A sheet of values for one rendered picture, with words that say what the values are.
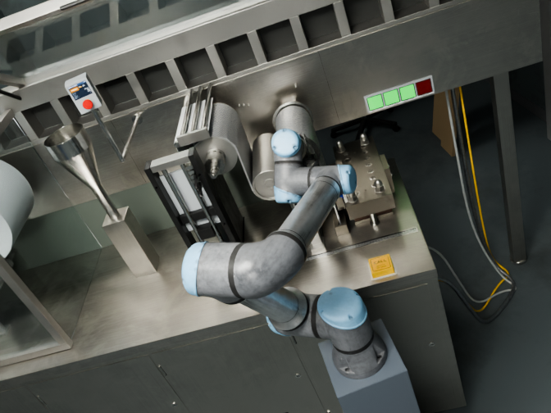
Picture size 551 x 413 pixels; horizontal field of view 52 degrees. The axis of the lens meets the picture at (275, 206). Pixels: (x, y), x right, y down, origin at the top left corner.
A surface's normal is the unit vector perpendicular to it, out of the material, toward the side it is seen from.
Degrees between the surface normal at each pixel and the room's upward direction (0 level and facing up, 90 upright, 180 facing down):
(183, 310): 0
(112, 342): 0
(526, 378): 0
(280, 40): 90
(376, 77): 90
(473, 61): 90
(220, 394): 90
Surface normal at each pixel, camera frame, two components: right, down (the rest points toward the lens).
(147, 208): 0.03, 0.59
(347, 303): -0.20, -0.76
